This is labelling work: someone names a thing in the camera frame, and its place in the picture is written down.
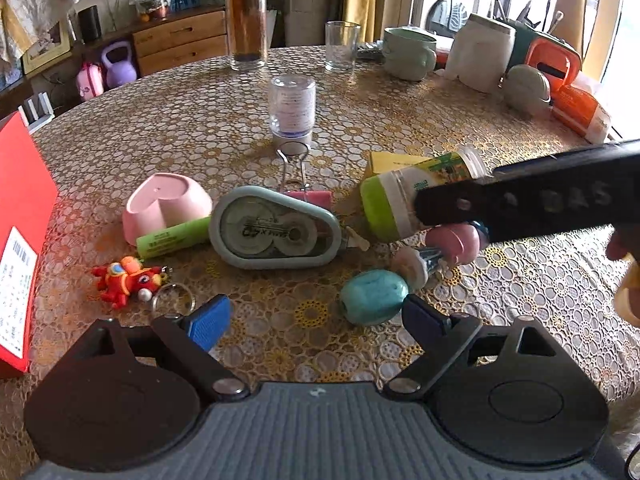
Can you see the green utensil holder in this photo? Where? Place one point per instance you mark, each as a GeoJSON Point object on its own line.
{"type": "Point", "coordinates": [522, 42]}

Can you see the clear jar with grey lid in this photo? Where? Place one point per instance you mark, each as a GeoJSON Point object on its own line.
{"type": "Point", "coordinates": [292, 105]}

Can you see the pink rounded toy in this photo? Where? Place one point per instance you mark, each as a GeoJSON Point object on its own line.
{"type": "Point", "coordinates": [452, 242]}

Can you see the pink heart-shaped dish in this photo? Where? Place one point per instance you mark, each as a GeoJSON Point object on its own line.
{"type": "Point", "coordinates": [160, 202]}

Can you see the white bottle with green lid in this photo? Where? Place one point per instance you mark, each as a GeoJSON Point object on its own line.
{"type": "Point", "coordinates": [385, 205]}

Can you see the white slotted rack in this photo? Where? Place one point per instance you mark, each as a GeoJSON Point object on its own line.
{"type": "Point", "coordinates": [37, 110]}

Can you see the black cylinder speaker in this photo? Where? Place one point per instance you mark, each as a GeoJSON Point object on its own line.
{"type": "Point", "coordinates": [90, 22]}

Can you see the purple kettlebell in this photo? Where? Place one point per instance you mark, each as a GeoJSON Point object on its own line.
{"type": "Point", "coordinates": [120, 67]}

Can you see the green plastic tube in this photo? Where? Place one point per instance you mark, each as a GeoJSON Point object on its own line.
{"type": "Point", "coordinates": [172, 237]}

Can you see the yellow small box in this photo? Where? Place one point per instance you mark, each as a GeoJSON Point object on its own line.
{"type": "Point", "coordinates": [390, 162]}

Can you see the person's right hand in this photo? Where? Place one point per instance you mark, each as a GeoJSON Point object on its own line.
{"type": "Point", "coordinates": [624, 247]}

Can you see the pale green round box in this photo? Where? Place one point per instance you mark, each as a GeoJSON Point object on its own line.
{"type": "Point", "coordinates": [527, 89]}

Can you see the white washing machine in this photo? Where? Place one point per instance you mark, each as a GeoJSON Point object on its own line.
{"type": "Point", "coordinates": [447, 5]}

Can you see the pale green mug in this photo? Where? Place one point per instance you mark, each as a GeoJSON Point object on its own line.
{"type": "Point", "coordinates": [410, 55]}

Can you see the teal egg-shaped toy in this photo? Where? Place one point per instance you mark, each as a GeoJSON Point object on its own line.
{"type": "Point", "coordinates": [372, 300]}

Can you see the blue-grey correction tape dispenser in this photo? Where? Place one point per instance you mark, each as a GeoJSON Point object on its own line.
{"type": "Point", "coordinates": [240, 212]}

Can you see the white plastic container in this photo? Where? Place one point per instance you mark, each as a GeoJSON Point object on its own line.
{"type": "Point", "coordinates": [480, 55]}

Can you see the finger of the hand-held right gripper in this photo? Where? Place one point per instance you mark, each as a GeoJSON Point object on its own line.
{"type": "Point", "coordinates": [450, 207]}

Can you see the pink binder clip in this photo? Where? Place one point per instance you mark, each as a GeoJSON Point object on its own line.
{"type": "Point", "coordinates": [312, 199]}

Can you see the small round pastel toy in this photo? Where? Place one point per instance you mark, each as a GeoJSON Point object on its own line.
{"type": "Point", "coordinates": [410, 267]}

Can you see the wooden drawer cabinet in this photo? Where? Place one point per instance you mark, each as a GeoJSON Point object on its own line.
{"type": "Point", "coordinates": [180, 42]}

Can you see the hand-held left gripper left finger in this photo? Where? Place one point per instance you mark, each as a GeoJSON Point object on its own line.
{"type": "Point", "coordinates": [210, 322]}

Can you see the red cardboard box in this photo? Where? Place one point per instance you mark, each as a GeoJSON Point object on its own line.
{"type": "Point", "coordinates": [22, 220]}

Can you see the orange packet box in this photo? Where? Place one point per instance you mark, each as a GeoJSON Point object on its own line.
{"type": "Point", "coordinates": [582, 112]}

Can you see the tall glass tea jar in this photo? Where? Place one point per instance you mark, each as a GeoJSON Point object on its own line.
{"type": "Point", "coordinates": [245, 20]}

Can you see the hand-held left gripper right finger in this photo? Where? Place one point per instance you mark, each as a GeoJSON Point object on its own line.
{"type": "Point", "coordinates": [422, 320]}

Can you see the framed picture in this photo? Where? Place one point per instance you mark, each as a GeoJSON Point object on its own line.
{"type": "Point", "coordinates": [47, 47]}

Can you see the pink toy case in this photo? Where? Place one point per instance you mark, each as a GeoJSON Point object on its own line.
{"type": "Point", "coordinates": [90, 82]}

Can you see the white plant pot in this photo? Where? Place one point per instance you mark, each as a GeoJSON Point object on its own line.
{"type": "Point", "coordinates": [274, 27]}

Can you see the clear drinking glass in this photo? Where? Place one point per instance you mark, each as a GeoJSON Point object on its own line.
{"type": "Point", "coordinates": [342, 47]}

